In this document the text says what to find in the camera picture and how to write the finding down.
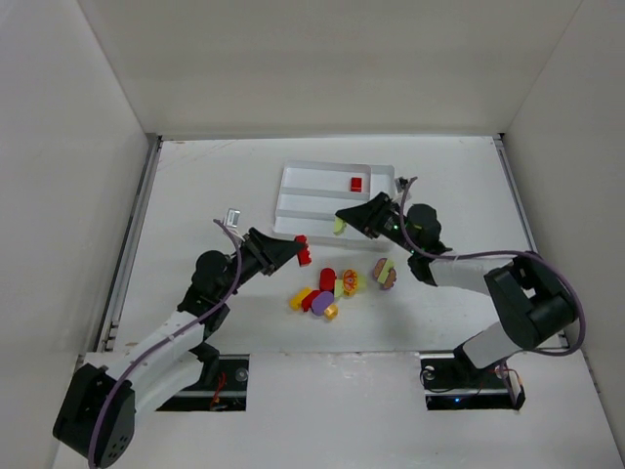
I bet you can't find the dark red lego brick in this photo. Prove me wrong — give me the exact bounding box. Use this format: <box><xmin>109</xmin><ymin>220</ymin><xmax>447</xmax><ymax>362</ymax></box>
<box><xmin>301</xmin><ymin>289</ymin><xmax>321</xmax><ymax>312</ymax></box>

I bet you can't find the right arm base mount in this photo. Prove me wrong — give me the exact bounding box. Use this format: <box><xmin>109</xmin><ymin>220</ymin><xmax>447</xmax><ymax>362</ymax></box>
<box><xmin>419</xmin><ymin>347</ymin><xmax>526</xmax><ymax>411</ymax></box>

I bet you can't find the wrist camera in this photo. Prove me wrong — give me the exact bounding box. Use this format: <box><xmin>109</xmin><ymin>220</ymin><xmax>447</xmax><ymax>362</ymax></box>
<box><xmin>223</xmin><ymin>208</ymin><xmax>241</xmax><ymax>229</ymax></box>
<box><xmin>395</xmin><ymin>177</ymin><xmax>409</xmax><ymax>193</ymax></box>

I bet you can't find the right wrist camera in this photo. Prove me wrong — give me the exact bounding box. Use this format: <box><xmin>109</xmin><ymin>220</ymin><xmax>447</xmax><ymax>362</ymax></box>
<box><xmin>395</xmin><ymin>177</ymin><xmax>409</xmax><ymax>193</ymax></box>

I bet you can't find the white divided tray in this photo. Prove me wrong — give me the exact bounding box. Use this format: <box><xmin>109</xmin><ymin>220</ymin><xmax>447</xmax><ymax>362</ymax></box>
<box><xmin>272</xmin><ymin>161</ymin><xmax>396</xmax><ymax>250</ymax></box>

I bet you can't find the red rounded lego brick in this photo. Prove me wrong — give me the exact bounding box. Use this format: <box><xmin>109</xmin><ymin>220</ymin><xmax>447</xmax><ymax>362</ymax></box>
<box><xmin>319</xmin><ymin>268</ymin><xmax>337</xmax><ymax>292</ymax></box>

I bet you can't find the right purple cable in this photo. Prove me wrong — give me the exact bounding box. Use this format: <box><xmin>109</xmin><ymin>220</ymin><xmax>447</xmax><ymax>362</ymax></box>
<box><xmin>396</xmin><ymin>176</ymin><xmax>587</xmax><ymax>357</ymax></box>

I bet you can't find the small red lego brick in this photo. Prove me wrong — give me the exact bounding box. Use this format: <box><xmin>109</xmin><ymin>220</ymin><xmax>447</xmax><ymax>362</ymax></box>
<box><xmin>350</xmin><ymin>177</ymin><xmax>363</xmax><ymax>192</ymax></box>

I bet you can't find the orange patterned lego piece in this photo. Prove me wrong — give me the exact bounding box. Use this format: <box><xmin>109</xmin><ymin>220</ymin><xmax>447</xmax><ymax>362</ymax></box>
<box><xmin>342</xmin><ymin>269</ymin><xmax>367</xmax><ymax>297</ymax></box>

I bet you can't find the small orange lego piece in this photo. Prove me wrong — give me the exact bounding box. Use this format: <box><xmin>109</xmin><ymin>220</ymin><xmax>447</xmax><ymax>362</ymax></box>
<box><xmin>323</xmin><ymin>304</ymin><xmax>339</xmax><ymax>320</ymax></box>

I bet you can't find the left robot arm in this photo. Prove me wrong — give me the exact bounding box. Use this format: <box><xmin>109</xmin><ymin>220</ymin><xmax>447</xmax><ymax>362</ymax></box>
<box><xmin>53</xmin><ymin>229</ymin><xmax>306</xmax><ymax>468</ymax></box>

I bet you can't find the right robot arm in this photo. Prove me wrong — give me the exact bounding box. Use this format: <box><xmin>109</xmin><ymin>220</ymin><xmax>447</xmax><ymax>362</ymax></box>
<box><xmin>336</xmin><ymin>192</ymin><xmax>582</xmax><ymax>373</ymax></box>

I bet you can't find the yellow lego brick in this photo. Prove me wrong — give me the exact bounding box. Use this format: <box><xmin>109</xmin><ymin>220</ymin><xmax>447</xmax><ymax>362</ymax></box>
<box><xmin>289</xmin><ymin>287</ymin><xmax>313</xmax><ymax>311</ymax></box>

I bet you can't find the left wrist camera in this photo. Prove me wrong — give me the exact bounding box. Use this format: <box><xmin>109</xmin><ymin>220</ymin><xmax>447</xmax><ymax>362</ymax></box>
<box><xmin>223</xmin><ymin>208</ymin><xmax>241</xmax><ymax>229</ymax></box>

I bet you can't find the light green lego piece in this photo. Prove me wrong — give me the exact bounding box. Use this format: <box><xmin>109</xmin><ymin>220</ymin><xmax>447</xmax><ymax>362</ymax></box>
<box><xmin>333</xmin><ymin>217</ymin><xmax>347</xmax><ymax>236</ymax></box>

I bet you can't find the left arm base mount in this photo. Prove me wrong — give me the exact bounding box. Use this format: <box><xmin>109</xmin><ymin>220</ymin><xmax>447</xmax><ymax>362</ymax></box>
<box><xmin>157</xmin><ymin>351</ymin><xmax>250</xmax><ymax>412</ymax></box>

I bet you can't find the purple tan lego piece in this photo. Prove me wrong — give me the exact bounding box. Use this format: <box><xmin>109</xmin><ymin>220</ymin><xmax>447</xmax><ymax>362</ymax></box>
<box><xmin>373</xmin><ymin>258</ymin><xmax>396</xmax><ymax>290</ymax></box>

